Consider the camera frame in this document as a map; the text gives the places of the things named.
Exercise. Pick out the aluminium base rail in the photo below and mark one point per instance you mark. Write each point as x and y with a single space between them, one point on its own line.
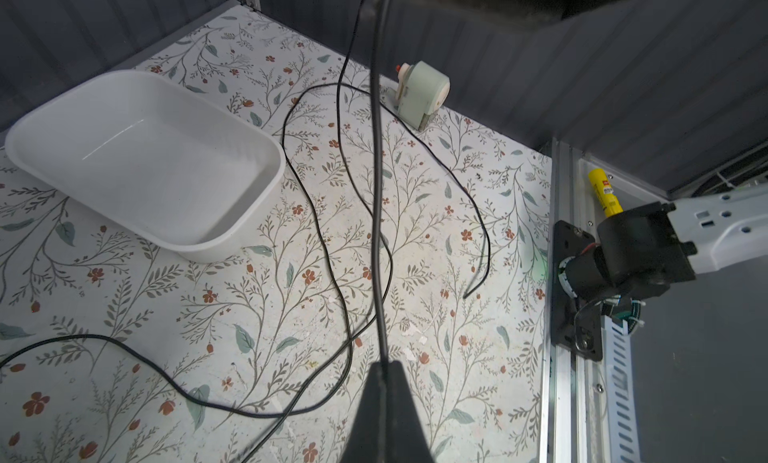
587 402

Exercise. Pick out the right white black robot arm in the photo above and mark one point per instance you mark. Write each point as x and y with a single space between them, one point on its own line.
643 251

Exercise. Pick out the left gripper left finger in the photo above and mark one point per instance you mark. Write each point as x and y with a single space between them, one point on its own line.
368 436

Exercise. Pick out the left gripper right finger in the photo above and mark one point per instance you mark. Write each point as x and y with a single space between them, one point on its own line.
405 439

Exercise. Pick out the right white tray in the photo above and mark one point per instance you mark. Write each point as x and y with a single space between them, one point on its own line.
156 158

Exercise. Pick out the yellow glue bottle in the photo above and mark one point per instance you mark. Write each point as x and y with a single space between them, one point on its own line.
602 186

